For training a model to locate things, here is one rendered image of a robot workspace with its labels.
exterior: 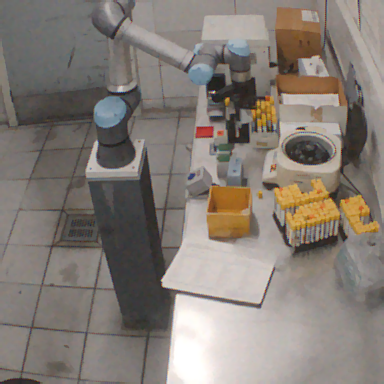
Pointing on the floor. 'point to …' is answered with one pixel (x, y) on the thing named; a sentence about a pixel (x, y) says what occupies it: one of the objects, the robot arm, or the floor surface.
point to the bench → (277, 285)
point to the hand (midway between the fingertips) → (238, 124)
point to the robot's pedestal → (132, 246)
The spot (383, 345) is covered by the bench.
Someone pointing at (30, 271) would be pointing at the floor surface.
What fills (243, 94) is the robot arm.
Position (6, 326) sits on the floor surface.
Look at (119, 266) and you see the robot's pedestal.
